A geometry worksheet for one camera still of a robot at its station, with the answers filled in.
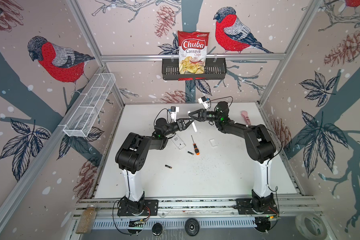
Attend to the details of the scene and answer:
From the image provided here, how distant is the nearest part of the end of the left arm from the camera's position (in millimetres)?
751

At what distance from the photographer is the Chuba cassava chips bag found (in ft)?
2.73

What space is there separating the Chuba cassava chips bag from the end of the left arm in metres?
0.25

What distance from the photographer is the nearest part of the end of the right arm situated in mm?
782

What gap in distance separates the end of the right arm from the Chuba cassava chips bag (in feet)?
0.86
